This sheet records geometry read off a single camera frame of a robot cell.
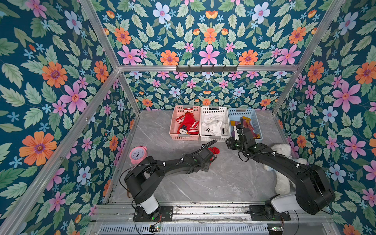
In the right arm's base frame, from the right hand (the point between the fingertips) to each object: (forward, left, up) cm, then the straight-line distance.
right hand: (230, 138), depth 89 cm
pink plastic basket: (+27, +38, -10) cm, 47 cm away
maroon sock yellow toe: (+20, -14, -5) cm, 25 cm away
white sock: (+15, +9, -5) cm, 18 cm away
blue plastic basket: (+30, -8, -9) cm, 33 cm away
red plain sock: (-2, +9, -12) cm, 15 cm away
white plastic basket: (+32, +7, -7) cm, 33 cm away
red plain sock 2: (+24, +28, -7) cm, 37 cm away
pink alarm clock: (-7, +59, -9) cm, 60 cm away
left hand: (-12, +14, -10) cm, 21 cm away
